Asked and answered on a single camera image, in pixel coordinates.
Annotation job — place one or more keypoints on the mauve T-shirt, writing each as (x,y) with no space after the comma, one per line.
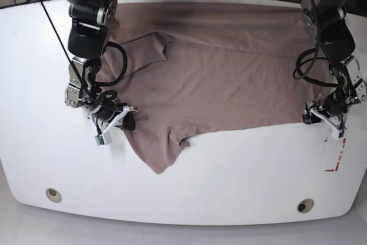
(196,68)

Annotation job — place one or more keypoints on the red tape rectangle marking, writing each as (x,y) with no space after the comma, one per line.
(333,154)

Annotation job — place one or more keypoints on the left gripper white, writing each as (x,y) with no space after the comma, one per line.
(327,109)

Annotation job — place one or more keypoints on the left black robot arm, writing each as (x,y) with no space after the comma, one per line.
(324,21)

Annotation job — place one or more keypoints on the left grey table grommet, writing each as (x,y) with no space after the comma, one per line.
(53,195)

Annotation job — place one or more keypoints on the right wrist green camera board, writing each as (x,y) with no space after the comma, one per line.
(104,139)

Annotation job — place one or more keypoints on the wrist green camera board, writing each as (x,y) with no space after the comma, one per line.
(104,139)
(338,133)

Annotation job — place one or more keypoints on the right grey table grommet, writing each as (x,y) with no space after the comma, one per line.
(305,206)

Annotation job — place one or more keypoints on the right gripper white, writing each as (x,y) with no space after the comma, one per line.
(103,118)

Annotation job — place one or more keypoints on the grey table grommet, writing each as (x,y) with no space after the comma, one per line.
(305,206)
(53,195)

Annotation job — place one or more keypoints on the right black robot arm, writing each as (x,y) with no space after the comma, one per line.
(92,22)

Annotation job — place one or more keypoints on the left wrist green camera board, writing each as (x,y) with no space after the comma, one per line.
(338,133)

